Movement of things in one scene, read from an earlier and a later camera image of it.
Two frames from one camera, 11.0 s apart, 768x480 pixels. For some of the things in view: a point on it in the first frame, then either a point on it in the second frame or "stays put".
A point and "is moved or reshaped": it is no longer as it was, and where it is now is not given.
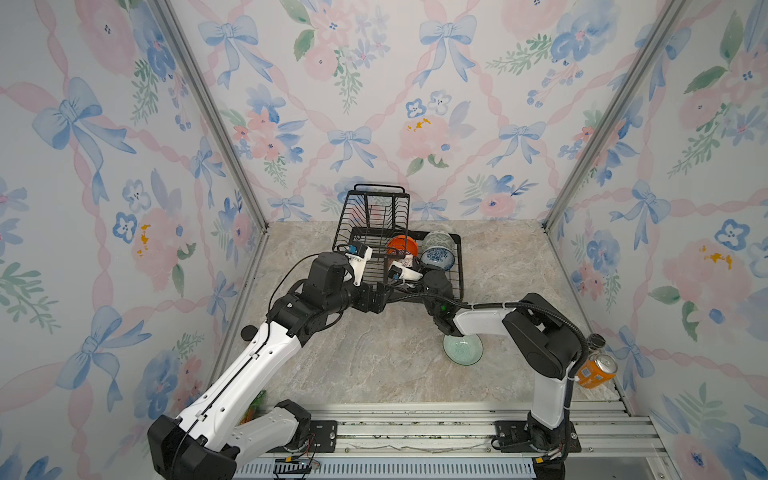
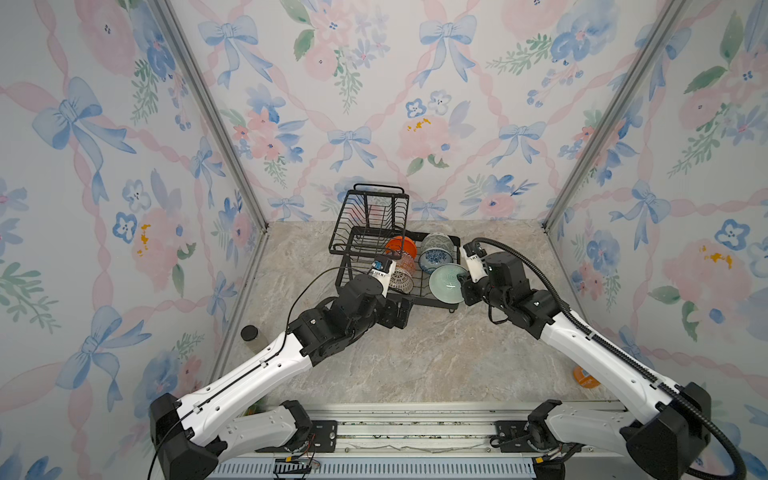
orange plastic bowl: x=402 y=242 stays put
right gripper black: x=431 y=274 to x=467 y=289
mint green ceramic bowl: x=463 y=350 is moved or reshaped
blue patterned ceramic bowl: x=439 y=249 stays put
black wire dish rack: x=386 y=253 stays put
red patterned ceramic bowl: x=406 y=264 stays put
